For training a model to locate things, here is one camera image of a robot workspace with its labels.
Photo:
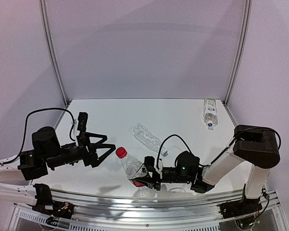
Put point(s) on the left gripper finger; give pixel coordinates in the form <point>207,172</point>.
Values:
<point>97,160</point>
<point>93,138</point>

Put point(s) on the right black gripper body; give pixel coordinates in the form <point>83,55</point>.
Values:
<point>155,175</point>

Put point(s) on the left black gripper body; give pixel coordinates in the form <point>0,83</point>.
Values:
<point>85,151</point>

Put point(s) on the red label plastic bottle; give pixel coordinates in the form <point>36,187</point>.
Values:
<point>134,169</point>

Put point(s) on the clear crushed plastic bottle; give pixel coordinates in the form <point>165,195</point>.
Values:
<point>150,141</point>

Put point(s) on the red bottle cap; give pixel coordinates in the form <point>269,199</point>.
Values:
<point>121,152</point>

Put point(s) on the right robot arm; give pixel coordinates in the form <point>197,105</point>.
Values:
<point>256,145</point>

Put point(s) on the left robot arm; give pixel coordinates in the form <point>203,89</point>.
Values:
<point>47,154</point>

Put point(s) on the white label bottle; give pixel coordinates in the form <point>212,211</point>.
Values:
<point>210,113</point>

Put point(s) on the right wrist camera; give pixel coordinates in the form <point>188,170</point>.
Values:
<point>154,166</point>

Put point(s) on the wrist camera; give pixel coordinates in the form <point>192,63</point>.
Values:
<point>154,166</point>
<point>78,125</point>

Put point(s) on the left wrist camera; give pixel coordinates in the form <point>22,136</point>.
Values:
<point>78,125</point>

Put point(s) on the front aluminium rail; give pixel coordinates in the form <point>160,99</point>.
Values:
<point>174,213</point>

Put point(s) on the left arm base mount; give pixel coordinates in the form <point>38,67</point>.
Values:
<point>45,204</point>

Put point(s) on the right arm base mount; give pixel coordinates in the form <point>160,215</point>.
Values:
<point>243,206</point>

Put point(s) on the left aluminium frame post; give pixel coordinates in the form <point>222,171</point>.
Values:
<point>51,51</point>

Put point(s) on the aluminium frame post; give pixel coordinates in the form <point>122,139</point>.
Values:
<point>51,51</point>
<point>239,51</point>

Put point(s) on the right aluminium frame post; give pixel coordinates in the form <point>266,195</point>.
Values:
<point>239,51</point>

